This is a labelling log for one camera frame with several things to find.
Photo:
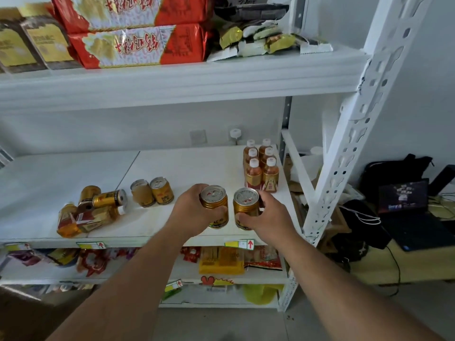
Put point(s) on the small red snack packet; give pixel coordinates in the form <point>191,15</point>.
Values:
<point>191,253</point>

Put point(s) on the person's left forearm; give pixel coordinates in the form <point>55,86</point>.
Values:
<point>121,294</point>

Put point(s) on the person's right hand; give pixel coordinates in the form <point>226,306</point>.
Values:
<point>273,223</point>

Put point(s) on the group of amber capped bottles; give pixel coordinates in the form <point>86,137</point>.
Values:
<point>261,173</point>

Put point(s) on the yellow green plastic bag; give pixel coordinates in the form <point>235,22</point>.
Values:
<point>261,294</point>

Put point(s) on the purple snack packet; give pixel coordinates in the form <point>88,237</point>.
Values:
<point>25,257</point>

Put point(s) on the person's left thumb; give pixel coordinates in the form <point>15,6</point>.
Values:
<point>217,214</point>

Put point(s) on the person's left hand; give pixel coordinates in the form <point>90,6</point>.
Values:
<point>188,216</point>

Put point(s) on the black laptop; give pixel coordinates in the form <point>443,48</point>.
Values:
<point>408,213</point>

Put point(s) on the red wrapped snack packet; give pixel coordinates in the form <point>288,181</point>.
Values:
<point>90,262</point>

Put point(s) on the brown cardboard box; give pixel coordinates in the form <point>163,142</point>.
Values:
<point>25,316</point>

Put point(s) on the person's right thumb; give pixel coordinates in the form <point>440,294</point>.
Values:
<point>247,217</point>

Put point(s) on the brown yellow label packet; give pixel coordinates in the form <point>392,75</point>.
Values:
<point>16,49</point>
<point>51,42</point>

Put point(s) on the white plug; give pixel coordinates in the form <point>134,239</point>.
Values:
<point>235,134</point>

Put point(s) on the pile of small snack packets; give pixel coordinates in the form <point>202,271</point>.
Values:
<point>263,40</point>

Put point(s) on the clear red snack packet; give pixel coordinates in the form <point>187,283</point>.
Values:
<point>265,257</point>

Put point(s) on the wall socket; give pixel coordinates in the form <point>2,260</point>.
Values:
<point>198,137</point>

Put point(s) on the red snack bag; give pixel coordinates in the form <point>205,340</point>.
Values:
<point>138,46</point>
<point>131,10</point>

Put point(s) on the yellow snack packet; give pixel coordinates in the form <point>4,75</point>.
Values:
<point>222,261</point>

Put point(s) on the amber drink bottle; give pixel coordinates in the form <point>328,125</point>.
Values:
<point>67,221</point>
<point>96,219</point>

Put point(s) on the black backpack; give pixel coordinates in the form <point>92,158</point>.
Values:
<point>394,172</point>

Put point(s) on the white metal shelf rack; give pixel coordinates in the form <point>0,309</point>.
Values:
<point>177,81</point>

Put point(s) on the gold drink can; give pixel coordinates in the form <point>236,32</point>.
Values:
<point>162,191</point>
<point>108,199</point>
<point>214,199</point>
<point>142,195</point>
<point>89,192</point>
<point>246,204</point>

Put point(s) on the shelf price tag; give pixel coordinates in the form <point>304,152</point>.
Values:
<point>240,244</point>
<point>16,246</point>
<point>90,245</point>
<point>173,285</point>

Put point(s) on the yellow table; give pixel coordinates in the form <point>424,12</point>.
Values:
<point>419,262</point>

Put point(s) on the dark snack package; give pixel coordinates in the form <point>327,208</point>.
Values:
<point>248,8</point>

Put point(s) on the person's right forearm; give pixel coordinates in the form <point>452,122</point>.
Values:
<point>348,298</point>

